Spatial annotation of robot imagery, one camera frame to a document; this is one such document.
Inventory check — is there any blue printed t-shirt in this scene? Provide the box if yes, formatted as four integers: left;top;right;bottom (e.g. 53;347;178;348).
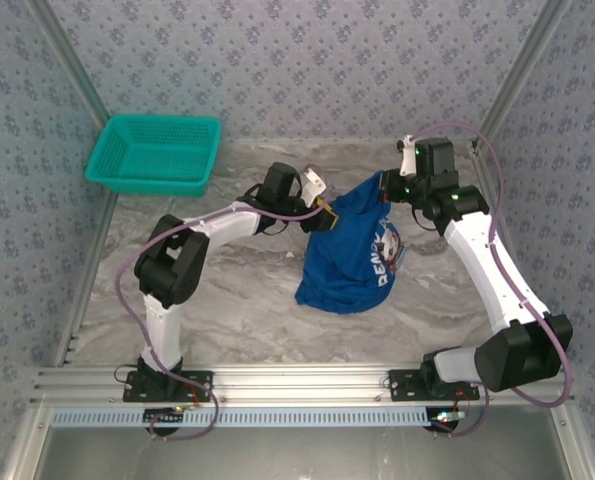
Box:
294;169;407;315

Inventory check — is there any teal plastic basket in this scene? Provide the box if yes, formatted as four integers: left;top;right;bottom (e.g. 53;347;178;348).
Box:
85;114;223;198

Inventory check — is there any small black controller board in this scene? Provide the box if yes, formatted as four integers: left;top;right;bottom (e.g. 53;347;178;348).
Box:
429;407;466;432
143;407;186;427

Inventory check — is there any grey metal panel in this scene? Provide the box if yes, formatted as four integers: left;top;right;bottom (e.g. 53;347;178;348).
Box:
4;402;595;480

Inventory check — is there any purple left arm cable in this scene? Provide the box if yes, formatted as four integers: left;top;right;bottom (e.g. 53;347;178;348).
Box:
115;202;328;442

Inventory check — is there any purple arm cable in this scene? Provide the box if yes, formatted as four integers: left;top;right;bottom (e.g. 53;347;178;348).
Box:
409;121;576;439
115;202;328;442

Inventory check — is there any aluminium table side rail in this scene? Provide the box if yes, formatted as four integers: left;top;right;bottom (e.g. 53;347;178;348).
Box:
471;144;548;321
51;192;121;369

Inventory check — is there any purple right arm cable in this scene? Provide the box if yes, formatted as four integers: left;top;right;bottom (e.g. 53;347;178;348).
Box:
409;121;576;439

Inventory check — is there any long aluminium mounting rail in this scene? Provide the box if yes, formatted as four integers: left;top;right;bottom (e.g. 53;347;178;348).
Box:
31;364;576;404

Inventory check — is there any aluminium upright frame post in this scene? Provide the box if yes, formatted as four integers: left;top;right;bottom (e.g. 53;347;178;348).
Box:
471;0;576;156
26;0;121;199

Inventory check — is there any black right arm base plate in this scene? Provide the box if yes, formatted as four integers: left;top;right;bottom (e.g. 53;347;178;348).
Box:
388;368;481;402

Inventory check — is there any slotted pale cable duct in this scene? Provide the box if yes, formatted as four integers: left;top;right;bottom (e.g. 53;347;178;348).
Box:
51;405;438;429

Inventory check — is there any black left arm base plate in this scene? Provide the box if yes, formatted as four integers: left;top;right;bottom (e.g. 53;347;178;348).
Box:
122;369;214;403

